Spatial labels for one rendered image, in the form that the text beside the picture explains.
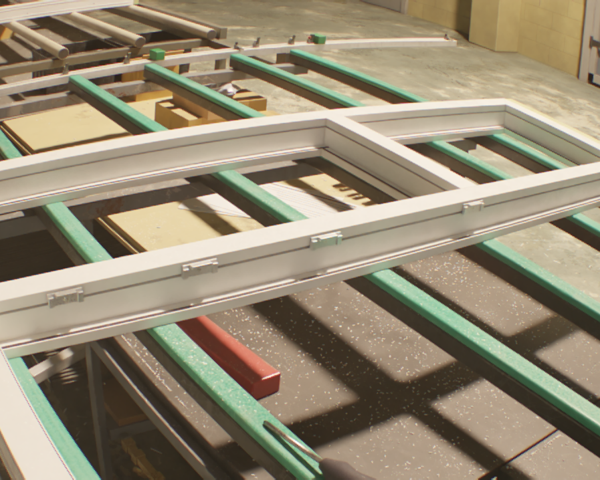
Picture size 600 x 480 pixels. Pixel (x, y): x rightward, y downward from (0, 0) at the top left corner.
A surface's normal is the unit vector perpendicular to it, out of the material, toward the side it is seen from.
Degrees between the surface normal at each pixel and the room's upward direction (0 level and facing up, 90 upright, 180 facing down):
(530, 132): 90
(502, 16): 90
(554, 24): 90
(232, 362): 0
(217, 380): 0
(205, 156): 90
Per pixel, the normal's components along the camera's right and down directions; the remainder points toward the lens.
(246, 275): 0.55, 0.40
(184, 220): 0.08, -0.90
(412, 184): -0.83, 0.18
